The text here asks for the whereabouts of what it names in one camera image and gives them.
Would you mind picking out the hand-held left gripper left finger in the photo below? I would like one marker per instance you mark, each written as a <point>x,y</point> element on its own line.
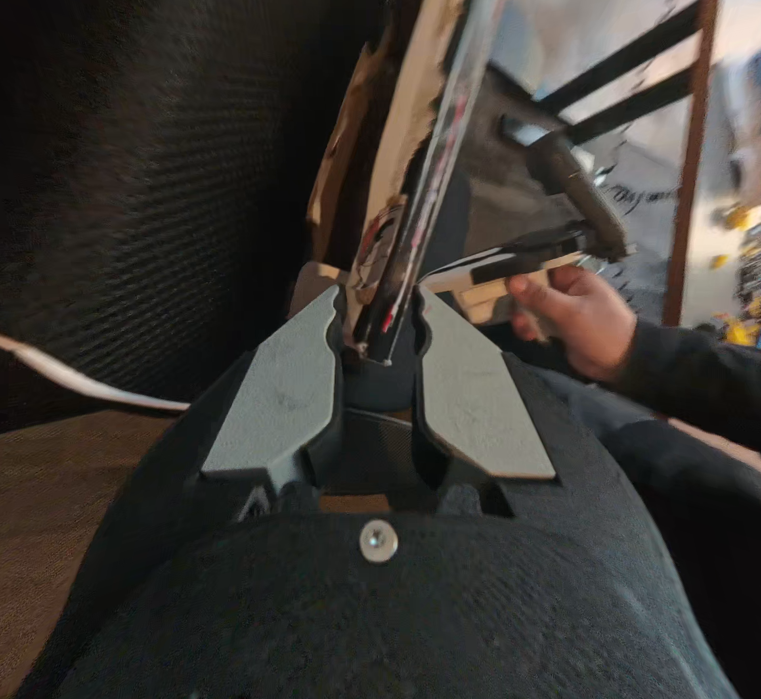
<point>279,395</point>

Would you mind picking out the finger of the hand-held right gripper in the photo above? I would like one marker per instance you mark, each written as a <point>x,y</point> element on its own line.
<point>475,274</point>

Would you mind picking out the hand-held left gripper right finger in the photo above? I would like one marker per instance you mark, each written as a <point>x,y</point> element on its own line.
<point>475,401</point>

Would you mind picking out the person's right forearm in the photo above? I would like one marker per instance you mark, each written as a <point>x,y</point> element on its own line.
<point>701,378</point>

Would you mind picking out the person's right hand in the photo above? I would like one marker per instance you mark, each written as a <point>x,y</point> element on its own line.
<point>594,324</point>

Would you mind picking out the person's dark trousers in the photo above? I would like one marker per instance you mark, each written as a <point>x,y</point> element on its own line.
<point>701,503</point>

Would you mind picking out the scattered toy brick parts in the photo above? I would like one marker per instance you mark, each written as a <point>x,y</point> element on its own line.
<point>740,330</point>

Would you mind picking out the black mesh office chair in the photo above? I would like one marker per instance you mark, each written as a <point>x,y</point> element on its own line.
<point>148,146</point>

